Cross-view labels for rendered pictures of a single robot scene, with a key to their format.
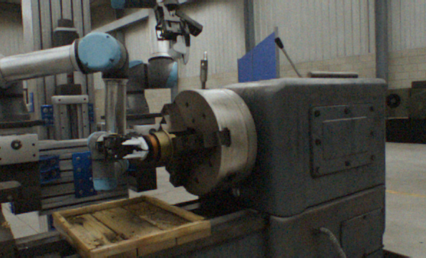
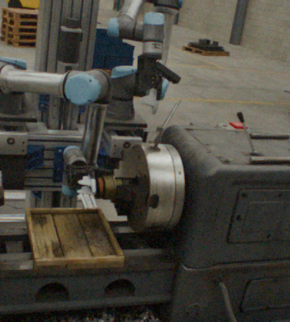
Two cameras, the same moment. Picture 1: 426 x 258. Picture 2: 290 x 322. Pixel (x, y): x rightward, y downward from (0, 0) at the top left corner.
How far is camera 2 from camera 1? 0.83 m
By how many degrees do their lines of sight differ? 22
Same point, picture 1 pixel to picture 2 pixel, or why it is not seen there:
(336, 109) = (269, 193)
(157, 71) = not seen: hidden behind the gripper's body
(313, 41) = not seen: outside the picture
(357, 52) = not seen: outside the picture
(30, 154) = (20, 149)
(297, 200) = (203, 259)
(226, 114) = (160, 182)
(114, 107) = (91, 126)
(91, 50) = (75, 90)
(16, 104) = (17, 100)
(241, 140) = (167, 205)
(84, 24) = (91, 20)
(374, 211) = not seen: outside the picture
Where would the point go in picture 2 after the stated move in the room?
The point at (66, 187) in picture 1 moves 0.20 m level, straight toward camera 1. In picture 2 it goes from (46, 172) to (41, 191)
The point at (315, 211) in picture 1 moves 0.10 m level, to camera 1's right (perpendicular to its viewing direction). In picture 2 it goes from (220, 269) to (247, 276)
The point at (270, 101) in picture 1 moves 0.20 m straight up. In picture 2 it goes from (200, 181) to (212, 123)
